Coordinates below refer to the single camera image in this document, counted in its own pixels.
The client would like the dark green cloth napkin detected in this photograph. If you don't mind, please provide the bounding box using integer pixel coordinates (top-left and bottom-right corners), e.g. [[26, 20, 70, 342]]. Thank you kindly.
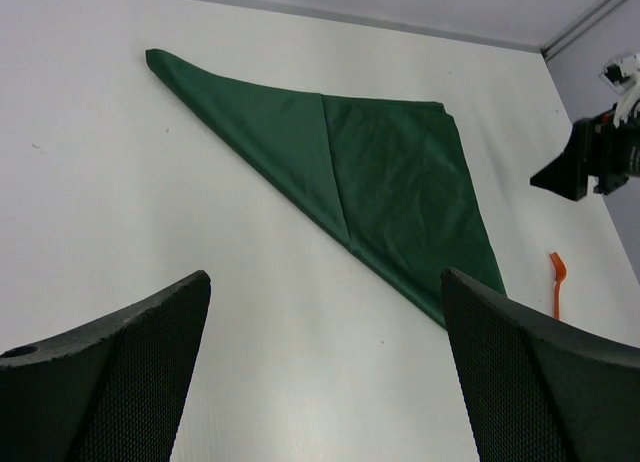
[[145, 48, 504, 323]]

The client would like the aluminium right frame post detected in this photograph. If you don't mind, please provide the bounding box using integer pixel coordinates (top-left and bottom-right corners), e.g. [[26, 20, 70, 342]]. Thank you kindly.
[[540, 0, 629, 61]]

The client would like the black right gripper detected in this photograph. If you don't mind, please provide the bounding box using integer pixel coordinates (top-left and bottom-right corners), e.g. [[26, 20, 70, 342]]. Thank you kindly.
[[529, 101, 639, 200]]

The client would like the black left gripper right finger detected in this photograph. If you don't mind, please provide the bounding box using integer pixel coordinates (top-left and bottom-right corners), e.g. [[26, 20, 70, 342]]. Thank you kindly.
[[441, 269, 639, 461]]

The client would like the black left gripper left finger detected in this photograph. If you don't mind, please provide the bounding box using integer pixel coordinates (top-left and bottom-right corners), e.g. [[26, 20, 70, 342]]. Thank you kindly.
[[1, 271, 211, 461]]

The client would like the orange plastic fork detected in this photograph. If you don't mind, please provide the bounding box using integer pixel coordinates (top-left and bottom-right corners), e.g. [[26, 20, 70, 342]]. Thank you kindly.
[[549, 252, 568, 320]]

